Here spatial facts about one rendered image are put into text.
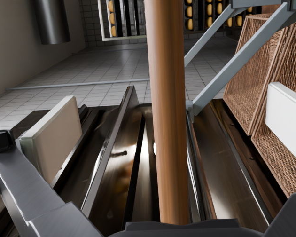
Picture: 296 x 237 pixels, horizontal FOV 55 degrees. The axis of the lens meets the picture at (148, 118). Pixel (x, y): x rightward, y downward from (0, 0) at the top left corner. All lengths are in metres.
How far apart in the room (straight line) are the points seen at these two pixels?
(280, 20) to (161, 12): 0.44
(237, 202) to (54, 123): 0.83
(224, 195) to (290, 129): 0.83
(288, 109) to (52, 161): 0.13
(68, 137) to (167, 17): 0.12
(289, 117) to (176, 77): 0.10
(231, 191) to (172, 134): 0.77
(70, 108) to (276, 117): 0.13
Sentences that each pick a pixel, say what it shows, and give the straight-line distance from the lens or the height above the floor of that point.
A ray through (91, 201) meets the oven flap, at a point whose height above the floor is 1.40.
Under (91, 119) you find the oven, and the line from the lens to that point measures 1.72.
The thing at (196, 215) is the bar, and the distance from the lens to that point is 0.33.
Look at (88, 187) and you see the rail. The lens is 0.82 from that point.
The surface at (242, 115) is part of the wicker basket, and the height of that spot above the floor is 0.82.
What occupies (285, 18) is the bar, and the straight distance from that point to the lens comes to 0.65.
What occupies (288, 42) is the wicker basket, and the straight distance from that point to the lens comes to 1.18.
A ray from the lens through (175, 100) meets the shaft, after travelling 0.24.
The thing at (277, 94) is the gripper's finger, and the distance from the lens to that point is 0.19.
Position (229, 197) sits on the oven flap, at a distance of 0.98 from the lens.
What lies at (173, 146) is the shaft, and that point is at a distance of 0.26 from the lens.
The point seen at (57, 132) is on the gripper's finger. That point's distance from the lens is 0.17.
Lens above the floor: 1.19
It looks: 4 degrees up
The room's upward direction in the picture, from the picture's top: 93 degrees counter-clockwise
